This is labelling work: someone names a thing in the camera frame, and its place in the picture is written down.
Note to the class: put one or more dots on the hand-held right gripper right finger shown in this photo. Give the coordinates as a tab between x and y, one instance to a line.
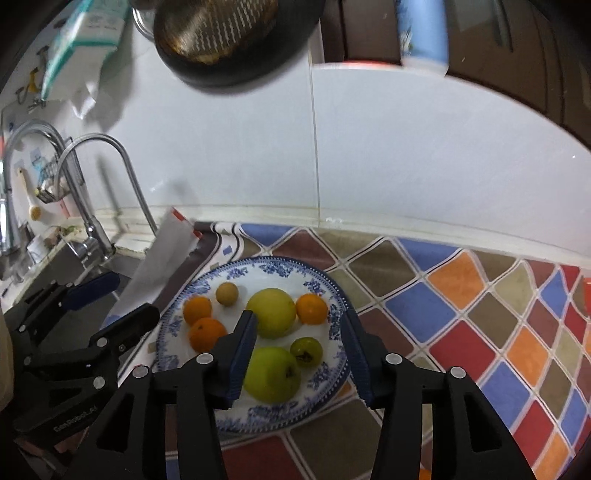
358	360

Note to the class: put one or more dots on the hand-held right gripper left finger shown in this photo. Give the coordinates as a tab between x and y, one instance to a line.
242	360

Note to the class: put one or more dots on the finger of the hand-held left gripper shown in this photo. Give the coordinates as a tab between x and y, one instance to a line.
92	288
131	323

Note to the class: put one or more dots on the green apple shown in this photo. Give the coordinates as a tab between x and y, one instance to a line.
274	376

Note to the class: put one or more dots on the orange mandarin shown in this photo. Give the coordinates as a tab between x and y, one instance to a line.
207	333
312	309
197	310

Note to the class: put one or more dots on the small green persimmon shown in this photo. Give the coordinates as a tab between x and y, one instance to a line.
306	351

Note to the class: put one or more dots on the yellow-green apple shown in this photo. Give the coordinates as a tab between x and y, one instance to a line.
274	311

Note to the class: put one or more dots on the small tan round fruit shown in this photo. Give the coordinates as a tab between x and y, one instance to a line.
227	293

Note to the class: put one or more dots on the blue rimmed white plate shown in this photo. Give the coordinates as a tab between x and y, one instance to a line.
268	277

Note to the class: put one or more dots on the stainless steel sink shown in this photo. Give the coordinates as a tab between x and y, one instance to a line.
51	265

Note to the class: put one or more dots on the large chrome faucet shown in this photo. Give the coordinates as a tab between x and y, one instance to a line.
94	230

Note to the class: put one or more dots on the colourful diamond checked table mat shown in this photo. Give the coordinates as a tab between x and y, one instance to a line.
461	341

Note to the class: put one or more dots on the thin gooseneck faucet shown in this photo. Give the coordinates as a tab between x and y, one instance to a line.
94	136

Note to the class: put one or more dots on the green white tissue pack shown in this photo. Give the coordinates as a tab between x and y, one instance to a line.
78	50

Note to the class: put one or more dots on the black frying pan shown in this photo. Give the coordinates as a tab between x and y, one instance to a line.
258	69

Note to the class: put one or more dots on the perforated copper strainer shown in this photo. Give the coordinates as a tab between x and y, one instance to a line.
221	32

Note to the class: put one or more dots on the white blue pump bottle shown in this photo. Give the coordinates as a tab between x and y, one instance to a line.
422	37

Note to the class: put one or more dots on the yellow wall hook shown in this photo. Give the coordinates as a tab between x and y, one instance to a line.
33	82

